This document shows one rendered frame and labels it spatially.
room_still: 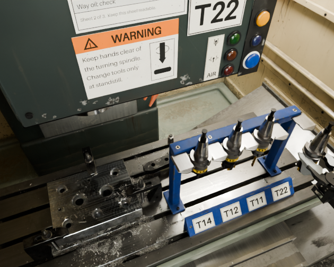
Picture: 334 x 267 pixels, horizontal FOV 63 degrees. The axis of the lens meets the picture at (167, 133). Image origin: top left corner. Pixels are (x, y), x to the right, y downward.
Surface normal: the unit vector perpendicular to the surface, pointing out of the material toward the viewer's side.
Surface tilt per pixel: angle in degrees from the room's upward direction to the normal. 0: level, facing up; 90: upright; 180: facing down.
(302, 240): 24
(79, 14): 90
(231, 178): 0
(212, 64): 90
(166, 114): 0
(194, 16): 90
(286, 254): 8
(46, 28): 90
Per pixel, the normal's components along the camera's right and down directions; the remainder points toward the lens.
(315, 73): -0.93, 0.28
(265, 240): 0.12, -0.71
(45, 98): 0.38, 0.68
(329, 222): -0.37, -0.51
